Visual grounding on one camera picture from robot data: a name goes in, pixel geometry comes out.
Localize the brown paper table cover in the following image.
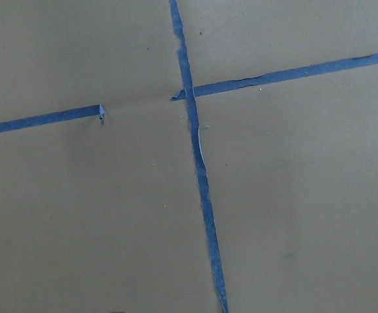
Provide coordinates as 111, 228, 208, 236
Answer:
0, 1, 378, 312

